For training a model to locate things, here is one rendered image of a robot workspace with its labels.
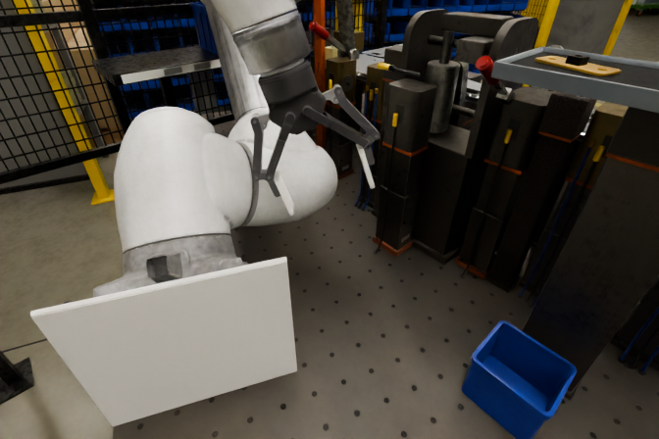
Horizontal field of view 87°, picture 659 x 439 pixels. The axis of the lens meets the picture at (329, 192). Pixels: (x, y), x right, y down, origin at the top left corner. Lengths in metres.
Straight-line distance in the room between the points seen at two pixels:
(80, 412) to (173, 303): 1.17
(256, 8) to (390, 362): 0.56
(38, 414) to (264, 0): 1.53
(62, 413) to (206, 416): 1.05
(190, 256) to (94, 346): 0.14
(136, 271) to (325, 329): 0.34
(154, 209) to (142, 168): 0.06
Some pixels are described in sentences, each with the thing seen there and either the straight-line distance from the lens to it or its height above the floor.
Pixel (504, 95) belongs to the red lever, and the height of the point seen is 1.09.
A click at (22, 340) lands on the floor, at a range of 1.95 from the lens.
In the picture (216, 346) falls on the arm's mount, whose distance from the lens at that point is 0.55.
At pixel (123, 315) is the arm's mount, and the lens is 0.49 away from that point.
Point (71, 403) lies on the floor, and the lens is 1.65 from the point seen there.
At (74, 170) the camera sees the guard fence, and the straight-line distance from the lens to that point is 2.61.
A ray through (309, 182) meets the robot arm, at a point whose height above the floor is 0.93.
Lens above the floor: 1.26
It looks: 33 degrees down
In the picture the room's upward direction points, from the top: straight up
